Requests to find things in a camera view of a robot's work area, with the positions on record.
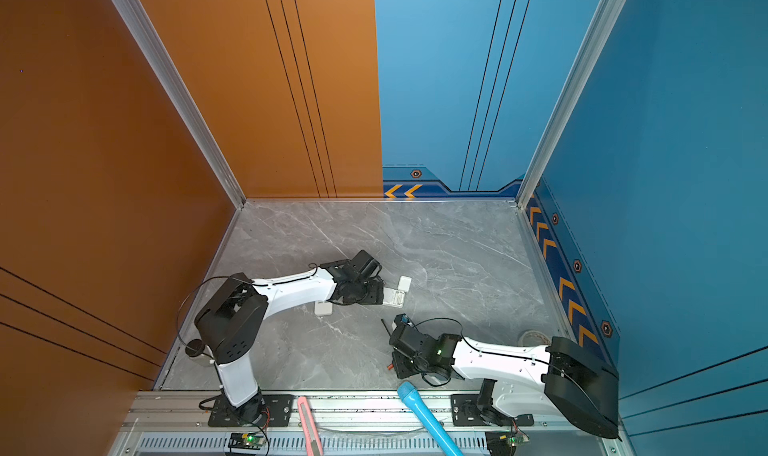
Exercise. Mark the white battery cover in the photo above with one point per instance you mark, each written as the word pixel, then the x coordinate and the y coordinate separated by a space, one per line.
pixel 404 284

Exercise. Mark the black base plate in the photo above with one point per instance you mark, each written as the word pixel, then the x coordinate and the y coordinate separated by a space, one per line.
pixel 476 410
pixel 276 409

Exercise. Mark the right green circuit board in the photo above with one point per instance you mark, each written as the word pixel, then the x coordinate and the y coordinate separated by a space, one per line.
pixel 505 443

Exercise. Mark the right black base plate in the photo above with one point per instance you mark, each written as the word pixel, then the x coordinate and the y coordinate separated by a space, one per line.
pixel 476 410

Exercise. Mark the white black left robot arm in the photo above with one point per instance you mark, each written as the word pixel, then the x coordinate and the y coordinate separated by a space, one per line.
pixel 228 324

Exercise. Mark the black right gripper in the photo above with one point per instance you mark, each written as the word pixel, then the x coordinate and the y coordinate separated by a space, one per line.
pixel 397 362

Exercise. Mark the roll of beige tape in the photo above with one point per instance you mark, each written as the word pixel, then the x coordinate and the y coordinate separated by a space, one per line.
pixel 531 338

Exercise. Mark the aluminium corner post right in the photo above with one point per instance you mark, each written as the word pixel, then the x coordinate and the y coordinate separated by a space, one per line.
pixel 593 43

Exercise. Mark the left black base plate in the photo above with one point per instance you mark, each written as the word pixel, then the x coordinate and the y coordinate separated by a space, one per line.
pixel 276 409

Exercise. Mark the white remote control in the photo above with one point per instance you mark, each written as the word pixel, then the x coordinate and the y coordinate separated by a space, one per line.
pixel 322 309

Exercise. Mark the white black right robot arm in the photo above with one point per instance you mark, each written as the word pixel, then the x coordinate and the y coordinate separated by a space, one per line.
pixel 558 379

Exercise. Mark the pink utility knife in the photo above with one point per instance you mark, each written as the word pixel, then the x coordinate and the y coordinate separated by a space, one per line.
pixel 312 438

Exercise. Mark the green circuit board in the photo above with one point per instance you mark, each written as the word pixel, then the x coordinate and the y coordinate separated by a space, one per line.
pixel 248 444
pixel 505 443

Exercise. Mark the white remote with back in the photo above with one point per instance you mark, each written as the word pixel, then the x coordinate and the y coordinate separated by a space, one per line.
pixel 393 298

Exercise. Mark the left green circuit board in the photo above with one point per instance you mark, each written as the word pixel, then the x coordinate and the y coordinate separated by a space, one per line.
pixel 248 444

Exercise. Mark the blue plastic flashlight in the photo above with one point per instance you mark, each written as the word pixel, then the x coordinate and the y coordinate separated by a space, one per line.
pixel 411 398

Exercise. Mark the aluminium front rail frame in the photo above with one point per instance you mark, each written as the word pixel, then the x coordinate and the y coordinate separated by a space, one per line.
pixel 349 422

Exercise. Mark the aluminium corner post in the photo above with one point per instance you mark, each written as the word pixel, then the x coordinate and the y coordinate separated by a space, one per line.
pixel 593 43
pixel 153 49

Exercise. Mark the aluminium corner post left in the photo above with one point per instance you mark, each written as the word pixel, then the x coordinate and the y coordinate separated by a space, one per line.
pixel 153 49

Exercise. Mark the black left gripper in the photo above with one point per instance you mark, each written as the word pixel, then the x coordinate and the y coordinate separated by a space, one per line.
pixel 376 294

